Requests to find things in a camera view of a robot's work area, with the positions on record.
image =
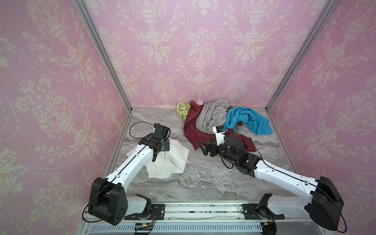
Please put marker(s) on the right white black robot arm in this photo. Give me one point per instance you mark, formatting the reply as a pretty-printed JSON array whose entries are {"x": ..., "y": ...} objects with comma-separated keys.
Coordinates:
[{"x": 317, "y": 199}]

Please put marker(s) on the blue cloth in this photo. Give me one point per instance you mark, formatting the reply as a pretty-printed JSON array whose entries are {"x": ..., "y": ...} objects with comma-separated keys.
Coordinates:
[{"x": 255, "y": 122}]

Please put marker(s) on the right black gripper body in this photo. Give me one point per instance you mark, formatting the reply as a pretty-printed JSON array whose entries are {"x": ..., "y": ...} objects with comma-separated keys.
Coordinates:
[{"x": 212, "y": 148}]

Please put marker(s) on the maroon cloth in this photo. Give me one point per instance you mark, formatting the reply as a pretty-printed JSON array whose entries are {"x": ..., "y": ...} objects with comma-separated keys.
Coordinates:
[{"x": 195, "y": 136}]

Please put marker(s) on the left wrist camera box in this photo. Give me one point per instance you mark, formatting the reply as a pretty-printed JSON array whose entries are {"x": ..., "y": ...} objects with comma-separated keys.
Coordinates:
[{"x": 161, "y": 132}]

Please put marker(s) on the aluminium front rail frame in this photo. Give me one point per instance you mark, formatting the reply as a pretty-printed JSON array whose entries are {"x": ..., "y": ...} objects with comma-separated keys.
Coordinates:
[{"x": 205, "y": 218}]

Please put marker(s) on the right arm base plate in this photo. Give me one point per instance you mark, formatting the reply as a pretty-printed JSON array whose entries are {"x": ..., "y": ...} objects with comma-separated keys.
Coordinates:
[{"x": 256, "y": 212}]

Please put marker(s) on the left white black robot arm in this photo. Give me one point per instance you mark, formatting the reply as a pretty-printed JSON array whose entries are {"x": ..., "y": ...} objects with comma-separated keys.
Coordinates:
[{"x": 108, "y": 201}]

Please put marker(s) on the aluminium corner post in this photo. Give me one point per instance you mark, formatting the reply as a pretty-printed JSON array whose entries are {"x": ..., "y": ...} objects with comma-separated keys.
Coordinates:
[
  {"x": 95, "y": 36},
  {"x": 313, "y": 33}
]

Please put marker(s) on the white cloth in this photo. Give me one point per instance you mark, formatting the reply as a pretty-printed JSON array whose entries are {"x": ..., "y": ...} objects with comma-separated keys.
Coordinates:
[{"x": 168, "y": 162}]

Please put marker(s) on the yellow floral cloth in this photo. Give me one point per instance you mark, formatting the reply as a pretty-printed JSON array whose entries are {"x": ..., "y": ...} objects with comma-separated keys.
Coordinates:
[{"x": 182, "y": 110}]

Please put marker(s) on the grey cloth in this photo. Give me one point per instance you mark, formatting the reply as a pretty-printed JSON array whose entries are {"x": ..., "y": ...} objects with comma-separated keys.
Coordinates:
[{"x": 213, "y": 114}]

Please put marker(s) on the right aluminium corner post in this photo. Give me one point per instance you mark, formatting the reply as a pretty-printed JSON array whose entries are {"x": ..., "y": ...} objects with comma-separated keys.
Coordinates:
[{"x": 313, "y": 33}]

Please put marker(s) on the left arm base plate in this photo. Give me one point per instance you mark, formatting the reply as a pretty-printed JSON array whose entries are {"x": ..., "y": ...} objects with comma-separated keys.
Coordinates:
[{"x": 153, "y": 211}]

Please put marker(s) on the left aluminium corner post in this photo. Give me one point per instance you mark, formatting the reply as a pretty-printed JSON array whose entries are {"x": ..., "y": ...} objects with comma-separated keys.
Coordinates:
[{"x": 95, "y": 36}]

